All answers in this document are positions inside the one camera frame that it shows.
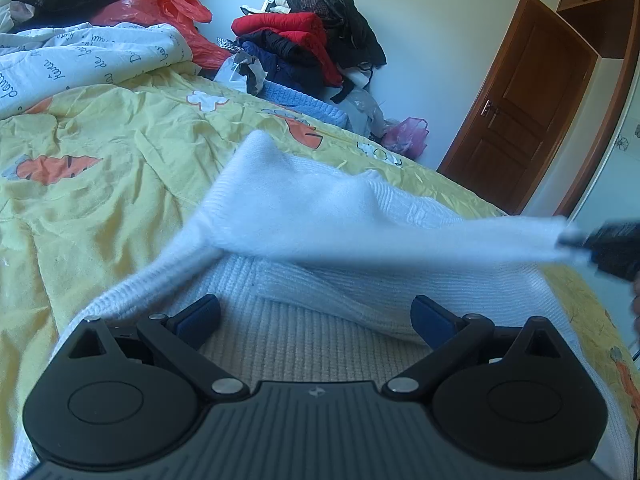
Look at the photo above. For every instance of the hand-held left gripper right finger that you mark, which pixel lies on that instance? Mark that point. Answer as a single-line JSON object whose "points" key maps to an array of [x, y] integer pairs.
{"points": [[429, 321]]}

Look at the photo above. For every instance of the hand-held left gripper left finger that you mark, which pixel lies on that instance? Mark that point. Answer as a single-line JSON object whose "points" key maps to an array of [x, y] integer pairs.
{"points": [[198, 318]]}

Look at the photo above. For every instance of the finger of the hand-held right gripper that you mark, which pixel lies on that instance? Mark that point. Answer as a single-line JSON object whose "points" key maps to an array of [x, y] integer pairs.
{"points": [[607, 249]]}

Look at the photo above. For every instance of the white knit sweater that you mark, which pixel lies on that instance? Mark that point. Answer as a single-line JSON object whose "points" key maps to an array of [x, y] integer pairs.
{"points": [[320, 240]]}

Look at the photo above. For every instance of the yellow printed bedsheet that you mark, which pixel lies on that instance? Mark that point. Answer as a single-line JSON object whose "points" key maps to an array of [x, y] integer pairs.
{"points": [[100, 200]]}

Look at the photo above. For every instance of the brown wooden door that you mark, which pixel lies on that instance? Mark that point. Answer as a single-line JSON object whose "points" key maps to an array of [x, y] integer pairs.
{"points": [[520, 110]]}

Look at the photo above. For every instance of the pink plastic bag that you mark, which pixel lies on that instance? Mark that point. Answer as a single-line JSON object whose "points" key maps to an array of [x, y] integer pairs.
{"points": [[407, 135]]}

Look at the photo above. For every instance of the brown wooden wardrobe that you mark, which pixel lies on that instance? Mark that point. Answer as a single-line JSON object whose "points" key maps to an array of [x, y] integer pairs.
{"points": [[600, 50]]}

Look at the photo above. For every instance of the light blue knit sweater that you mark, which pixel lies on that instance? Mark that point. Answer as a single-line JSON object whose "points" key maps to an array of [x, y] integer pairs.
{"points": [[305, 102]]}

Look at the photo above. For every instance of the grey white plastic bag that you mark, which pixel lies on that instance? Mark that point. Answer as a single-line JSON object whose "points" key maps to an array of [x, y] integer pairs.
{"points": [[245, 72]]}

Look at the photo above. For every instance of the navy blue garment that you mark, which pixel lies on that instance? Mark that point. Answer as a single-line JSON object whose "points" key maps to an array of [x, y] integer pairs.
{"points": [[285, 70]]}

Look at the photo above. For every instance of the white script-print quilt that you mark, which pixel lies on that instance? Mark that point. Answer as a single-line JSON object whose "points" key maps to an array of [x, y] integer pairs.
{"points": [[75, 60]]}

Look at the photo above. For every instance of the red puffer jacket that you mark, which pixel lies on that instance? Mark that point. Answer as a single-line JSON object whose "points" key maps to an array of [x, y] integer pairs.
{"points": [[290, 35]]}

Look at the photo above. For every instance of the red plastic bag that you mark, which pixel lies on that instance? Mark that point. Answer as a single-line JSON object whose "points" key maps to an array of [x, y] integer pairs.
{"points": [[165, 15]]}

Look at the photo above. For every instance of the black jacket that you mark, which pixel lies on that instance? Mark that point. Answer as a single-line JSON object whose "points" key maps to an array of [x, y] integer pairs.
{"points": [[345, 17]]}

